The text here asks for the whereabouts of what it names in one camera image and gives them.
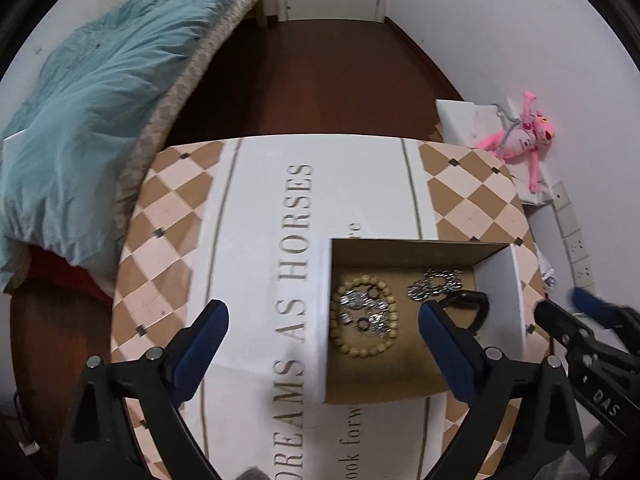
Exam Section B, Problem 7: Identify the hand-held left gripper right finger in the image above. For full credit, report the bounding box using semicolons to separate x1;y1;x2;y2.
419;301;588;480

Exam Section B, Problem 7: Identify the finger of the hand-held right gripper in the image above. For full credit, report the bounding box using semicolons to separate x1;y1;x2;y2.
571;287;640;346
534;300;601;356

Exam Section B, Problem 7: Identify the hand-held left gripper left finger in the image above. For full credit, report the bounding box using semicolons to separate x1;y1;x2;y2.
60;300;230;480

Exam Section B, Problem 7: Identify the black smart band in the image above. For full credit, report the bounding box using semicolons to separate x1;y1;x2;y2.
440;290;490;333

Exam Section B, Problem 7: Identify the white cardboard box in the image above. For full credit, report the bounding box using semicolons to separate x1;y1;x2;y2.
320;237;529;406

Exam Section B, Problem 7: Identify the thin silver beaded chain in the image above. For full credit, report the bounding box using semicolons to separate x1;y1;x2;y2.
406;268;464;302

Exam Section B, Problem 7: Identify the wooden bead bracelet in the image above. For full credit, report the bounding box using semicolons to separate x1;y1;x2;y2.
329;275;400;359

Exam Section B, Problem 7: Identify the thick silver chain bracelet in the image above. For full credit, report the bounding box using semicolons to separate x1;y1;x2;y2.
339;287;392;337

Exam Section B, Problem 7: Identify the checkered printed tablecloth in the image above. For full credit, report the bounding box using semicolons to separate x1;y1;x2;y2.
110;135;547;480

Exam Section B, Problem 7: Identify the red bed base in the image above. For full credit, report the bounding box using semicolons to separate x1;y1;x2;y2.
20;247;115;305

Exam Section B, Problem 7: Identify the pink plush toy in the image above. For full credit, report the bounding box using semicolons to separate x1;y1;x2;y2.
477;91;557;194

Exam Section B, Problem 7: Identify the teal blanket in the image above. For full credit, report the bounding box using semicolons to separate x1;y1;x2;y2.
0;0;273;281

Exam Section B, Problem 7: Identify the white wall socket strip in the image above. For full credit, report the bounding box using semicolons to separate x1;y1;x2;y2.
550;182;597;292

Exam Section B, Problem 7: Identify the dark cable with white plug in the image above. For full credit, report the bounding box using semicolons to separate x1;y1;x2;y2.
12;389;42;455

